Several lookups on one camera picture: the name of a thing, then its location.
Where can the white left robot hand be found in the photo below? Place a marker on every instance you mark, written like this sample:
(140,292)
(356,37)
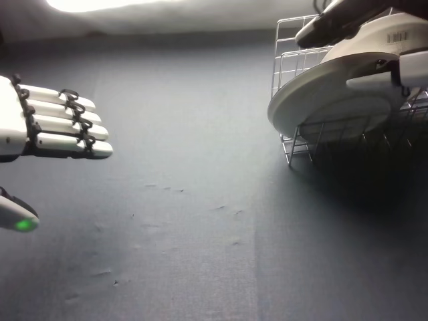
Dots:
(43,117)

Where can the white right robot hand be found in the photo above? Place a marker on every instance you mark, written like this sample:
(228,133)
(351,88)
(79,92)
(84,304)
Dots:
(414,70)

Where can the white plate with ink print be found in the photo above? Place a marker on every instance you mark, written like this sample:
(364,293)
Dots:
(374,36)

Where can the plain white plate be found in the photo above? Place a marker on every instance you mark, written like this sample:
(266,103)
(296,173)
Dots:
(317,97)

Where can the grey table cloth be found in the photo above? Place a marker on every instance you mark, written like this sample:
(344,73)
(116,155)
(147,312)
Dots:
(200,200)

